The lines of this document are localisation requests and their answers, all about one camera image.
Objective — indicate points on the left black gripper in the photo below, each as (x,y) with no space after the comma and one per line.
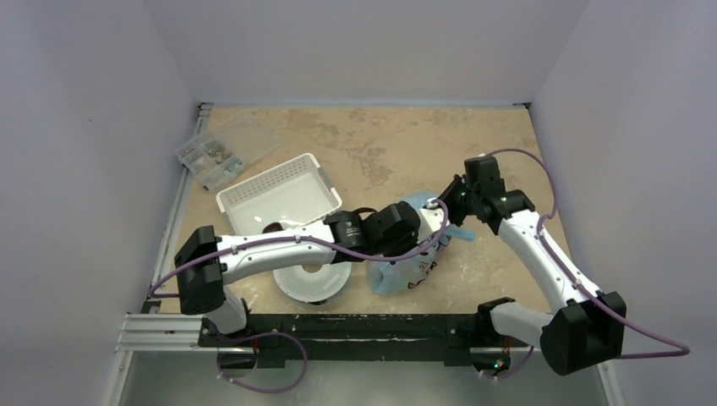
(412,240)

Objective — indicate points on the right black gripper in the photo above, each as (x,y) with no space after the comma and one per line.
(448,198)

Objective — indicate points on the light blue plastic bag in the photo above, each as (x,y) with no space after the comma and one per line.
(388,278)

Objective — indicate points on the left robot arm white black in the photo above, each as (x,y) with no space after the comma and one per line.
(207,262)

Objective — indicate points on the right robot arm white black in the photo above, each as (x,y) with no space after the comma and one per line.
(583,326)

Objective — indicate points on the white perforated plastic basket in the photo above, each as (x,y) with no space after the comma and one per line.
(293,193)

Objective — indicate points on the dark fruit in basket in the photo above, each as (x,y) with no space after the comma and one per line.
(273,228)

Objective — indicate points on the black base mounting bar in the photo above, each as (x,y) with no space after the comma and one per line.
(270,340)

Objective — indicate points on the clear plastic screw organizer box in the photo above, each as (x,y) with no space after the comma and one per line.
(218,155)

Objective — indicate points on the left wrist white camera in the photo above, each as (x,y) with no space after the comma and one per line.
(433,219)

